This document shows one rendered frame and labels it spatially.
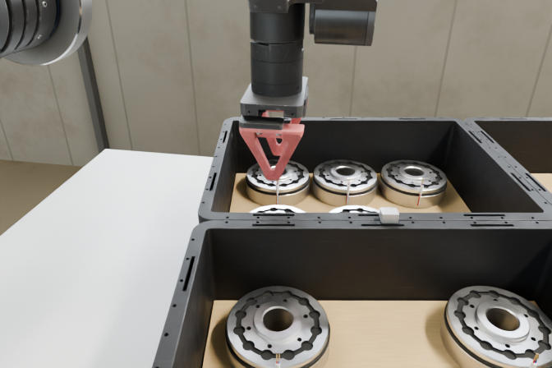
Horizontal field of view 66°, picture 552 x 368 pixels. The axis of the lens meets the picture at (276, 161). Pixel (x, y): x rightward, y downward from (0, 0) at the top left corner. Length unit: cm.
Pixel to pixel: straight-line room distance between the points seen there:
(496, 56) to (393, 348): 179
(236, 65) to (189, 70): 25
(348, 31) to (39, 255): 67
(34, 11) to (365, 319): 54
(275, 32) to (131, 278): 49
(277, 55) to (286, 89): 4
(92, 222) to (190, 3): 143
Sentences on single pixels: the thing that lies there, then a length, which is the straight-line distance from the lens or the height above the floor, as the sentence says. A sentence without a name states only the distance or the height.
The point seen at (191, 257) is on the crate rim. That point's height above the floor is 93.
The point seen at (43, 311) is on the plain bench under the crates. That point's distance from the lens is 77.
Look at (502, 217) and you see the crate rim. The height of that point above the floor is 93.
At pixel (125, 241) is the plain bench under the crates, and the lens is 85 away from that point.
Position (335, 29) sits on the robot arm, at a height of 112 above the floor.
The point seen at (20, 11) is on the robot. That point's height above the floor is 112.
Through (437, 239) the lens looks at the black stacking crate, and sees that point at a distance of 49.
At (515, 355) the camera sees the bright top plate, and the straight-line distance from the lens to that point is 48.
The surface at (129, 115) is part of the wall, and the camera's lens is 247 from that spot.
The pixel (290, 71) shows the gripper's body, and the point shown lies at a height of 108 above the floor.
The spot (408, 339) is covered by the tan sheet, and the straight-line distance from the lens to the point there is 50.
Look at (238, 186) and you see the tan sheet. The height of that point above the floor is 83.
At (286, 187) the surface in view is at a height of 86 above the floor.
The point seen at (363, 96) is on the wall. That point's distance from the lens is 212.
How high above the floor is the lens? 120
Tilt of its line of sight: 27 degrees down
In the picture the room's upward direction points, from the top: straight up
